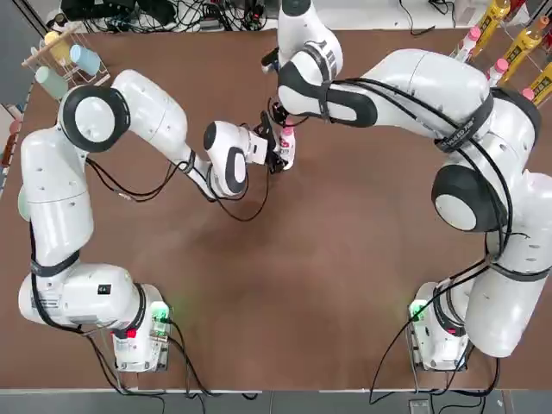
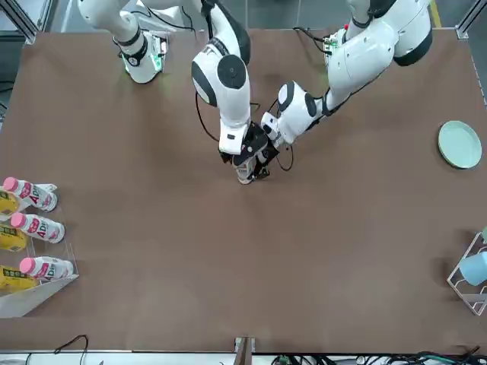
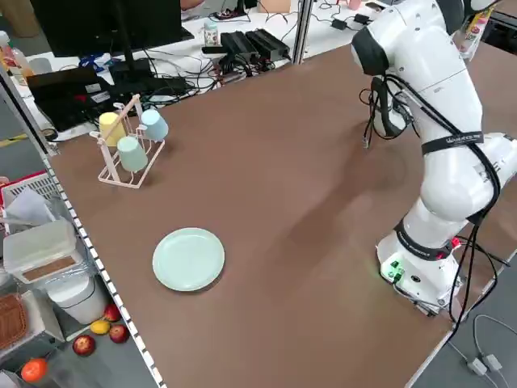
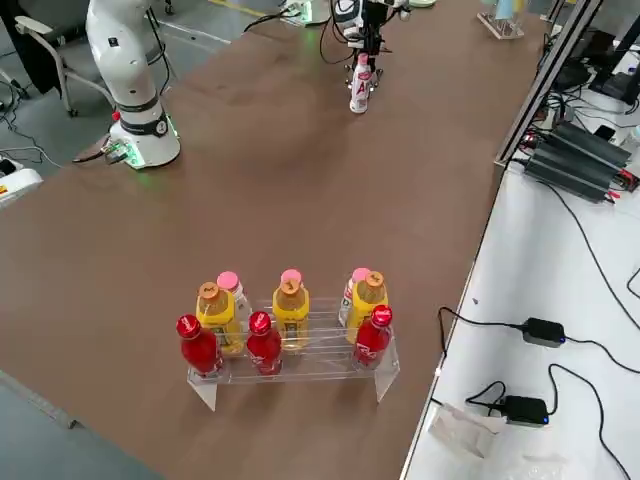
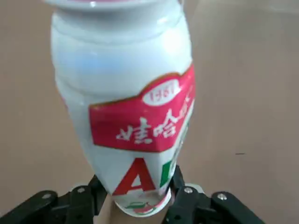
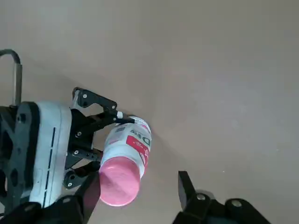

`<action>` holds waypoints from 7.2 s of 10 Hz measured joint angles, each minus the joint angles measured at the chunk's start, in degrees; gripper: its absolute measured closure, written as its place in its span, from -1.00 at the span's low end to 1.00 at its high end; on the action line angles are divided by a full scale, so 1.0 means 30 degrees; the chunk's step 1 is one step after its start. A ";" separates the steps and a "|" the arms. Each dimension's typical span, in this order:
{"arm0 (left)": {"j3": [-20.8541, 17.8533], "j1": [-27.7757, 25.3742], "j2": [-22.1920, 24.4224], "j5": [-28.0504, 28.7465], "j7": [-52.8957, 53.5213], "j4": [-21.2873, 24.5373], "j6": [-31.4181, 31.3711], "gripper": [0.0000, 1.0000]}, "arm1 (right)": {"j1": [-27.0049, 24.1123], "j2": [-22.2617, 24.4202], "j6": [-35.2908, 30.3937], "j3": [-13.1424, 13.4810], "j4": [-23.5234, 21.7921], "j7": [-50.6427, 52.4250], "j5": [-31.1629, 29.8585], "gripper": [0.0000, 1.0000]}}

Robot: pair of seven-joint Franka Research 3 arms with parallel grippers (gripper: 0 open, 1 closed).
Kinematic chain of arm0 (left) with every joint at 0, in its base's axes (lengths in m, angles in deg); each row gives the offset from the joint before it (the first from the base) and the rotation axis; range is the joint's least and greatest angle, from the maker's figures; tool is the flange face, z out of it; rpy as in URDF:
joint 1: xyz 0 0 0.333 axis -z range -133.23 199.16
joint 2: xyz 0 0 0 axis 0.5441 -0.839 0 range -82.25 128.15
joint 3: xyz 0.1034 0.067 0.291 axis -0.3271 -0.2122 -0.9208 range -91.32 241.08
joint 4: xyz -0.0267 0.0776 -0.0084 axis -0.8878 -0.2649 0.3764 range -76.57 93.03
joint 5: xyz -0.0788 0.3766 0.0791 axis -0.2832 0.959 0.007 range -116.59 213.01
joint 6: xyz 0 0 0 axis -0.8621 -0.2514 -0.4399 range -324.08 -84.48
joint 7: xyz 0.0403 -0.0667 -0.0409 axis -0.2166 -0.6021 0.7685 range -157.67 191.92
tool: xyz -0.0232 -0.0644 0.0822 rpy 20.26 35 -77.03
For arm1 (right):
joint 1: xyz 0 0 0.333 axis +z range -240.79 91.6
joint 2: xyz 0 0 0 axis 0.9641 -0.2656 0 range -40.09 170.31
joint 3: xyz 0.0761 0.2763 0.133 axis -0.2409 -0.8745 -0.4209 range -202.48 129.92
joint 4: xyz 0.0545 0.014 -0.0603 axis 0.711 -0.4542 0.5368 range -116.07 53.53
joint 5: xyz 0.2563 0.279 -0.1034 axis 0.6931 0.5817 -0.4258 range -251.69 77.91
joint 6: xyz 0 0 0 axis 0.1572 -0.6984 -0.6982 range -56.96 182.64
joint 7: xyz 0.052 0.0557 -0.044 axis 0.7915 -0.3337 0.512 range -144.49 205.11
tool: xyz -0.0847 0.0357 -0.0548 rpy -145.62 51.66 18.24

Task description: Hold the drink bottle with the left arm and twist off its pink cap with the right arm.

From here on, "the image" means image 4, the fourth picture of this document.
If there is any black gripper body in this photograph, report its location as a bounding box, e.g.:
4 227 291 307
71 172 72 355
360 0 387 55

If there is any yellow tea bottle orange cap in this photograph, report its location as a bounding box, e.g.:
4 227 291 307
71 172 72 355
347 270 390 346
271 279 311 354
194 281 241 357

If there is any red cola bottle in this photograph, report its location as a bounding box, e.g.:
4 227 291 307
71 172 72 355
244 310 283 376
175 313 225 379
352 303 395 371

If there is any black power supply box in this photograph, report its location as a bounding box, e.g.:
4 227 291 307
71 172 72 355
523 144 614 204
542 121 634 174

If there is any black computer monitor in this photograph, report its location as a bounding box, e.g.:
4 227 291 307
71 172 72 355
588 0 640 105

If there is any black power adapter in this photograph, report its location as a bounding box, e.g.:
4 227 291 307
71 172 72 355
522 317 567 349
499 394 550 427

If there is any clear acrylic stepped shelf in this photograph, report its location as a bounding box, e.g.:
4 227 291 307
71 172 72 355
186 294 401 412

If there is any grey office chair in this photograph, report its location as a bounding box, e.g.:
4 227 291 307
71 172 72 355
0 14 109 119

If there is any white box with warning label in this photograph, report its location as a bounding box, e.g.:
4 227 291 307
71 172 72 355
0 154 44 211

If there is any white wire cup rack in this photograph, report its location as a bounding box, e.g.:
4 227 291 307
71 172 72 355
476 0 526 40

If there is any aluminium frame post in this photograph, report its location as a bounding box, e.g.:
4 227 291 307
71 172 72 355
492 0 591 171

